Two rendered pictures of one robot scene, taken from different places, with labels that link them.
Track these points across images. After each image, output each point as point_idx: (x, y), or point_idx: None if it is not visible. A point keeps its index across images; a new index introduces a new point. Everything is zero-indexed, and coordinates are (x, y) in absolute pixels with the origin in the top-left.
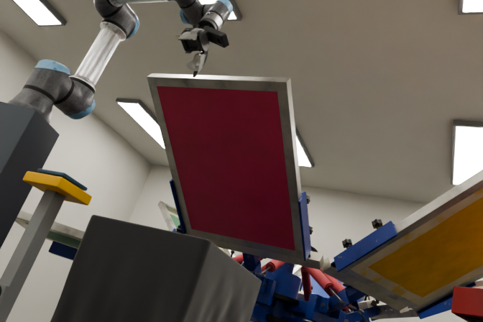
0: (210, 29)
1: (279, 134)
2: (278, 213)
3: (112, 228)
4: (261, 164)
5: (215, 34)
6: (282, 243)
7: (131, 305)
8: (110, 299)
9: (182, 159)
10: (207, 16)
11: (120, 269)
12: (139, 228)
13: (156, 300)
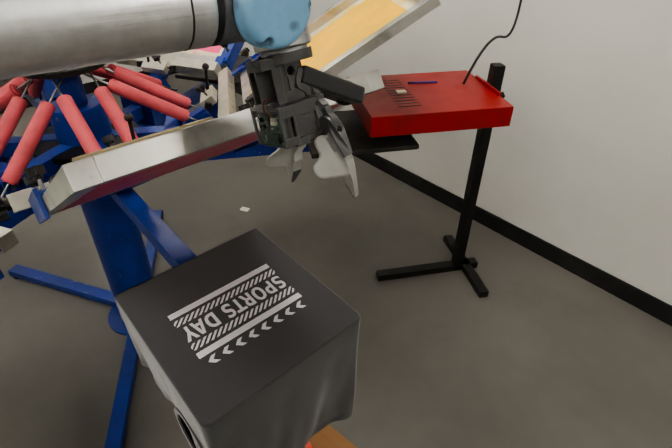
0: (323, 82)
1: None
2: (233, 148)
3: (252, 404)
4: (254, 138)
5: (344, 97)
6: (214, 156)
7: (313, 407)
8: (288, 426)
9: (95, 194)
10: (300, 37)
11: (285, 408)
12: (289, 374)
13: (329, 383)
